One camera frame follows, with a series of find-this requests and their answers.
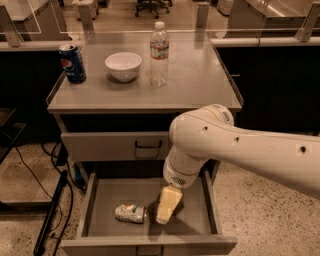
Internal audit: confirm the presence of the clear plastic water bottle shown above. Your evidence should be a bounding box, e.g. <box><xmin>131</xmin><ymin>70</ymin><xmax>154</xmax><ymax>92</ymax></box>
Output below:
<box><xmin>150</xmin><ymin>21</ymin><xmax>169</xmax><ymax>86</ymax></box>

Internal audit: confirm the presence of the dark shelf at left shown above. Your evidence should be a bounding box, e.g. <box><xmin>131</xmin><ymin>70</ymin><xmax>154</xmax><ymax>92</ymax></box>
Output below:
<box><xmin>0</xmin><ymin>108</ymin><xmax>26</xmax><ymax>164</ymax></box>

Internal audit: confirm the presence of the grey drawer cabinet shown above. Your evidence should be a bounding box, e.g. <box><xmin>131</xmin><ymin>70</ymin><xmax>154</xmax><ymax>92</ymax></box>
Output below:
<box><xmin>45</xmin><ymin>30</ymin><xmax>244</xmax><ymax>256</ymax></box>

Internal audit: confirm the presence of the closed grey top drawer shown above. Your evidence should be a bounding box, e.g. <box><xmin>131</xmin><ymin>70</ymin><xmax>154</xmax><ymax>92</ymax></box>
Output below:
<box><xmin>61</xmin><ymin>132</ymin><xmax>172</xmax><ymax>162</ymax></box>

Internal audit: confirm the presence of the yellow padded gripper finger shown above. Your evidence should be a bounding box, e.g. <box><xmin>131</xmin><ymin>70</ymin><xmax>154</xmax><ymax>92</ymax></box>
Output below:
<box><xmin>156</xmin><ymin>186</ymin><xmax>182</xmax><ymax>225</ymax></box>

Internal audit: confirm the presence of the open grey middle drawer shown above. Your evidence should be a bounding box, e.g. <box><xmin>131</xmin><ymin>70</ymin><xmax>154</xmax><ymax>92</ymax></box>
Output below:
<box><xmin>61</xmin><ymin>172</ymin><xmax>237</xmax><ymax>256</ymax></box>

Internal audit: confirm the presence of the black bar on floor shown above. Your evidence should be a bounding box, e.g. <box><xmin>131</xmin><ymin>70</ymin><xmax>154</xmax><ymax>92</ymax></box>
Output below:
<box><xmin>33</xmin><ymin>170</ymin><xmax>67</xmax><ymax>256</ymax></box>

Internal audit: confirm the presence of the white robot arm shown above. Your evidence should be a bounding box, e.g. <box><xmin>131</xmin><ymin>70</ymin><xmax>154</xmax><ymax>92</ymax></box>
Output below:
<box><xmin>156</xmin><ymin>104</ymin><xmax>320</xmax><ymax>224</ymax></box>

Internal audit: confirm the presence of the blue pepsi can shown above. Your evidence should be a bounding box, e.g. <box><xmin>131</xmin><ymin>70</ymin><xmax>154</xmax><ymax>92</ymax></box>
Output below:
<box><xmin>59</xmin><ymin>44</ymin><xmax>86</xmax><ymax>83</ymax></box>

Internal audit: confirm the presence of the black office chair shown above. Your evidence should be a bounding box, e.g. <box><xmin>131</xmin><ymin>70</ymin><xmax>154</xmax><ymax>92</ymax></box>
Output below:
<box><xmin>135</xmin><ymin>0</ymin><xmax>173</xmax><ymax>19</ymax></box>

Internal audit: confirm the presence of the black floor cable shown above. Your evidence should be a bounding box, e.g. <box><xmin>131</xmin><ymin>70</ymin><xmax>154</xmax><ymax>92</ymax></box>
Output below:
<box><xmin>13</xmin><ymin>139</ymin><xmax>88</xmax><ymax>256</ymax></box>

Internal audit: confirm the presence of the white ceramic bowl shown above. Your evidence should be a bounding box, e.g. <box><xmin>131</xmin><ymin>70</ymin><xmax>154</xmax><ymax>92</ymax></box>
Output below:
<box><xmin>105</xmin><ymin>52</ymin><xmax>142</xmax><ymax>82</ymax></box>

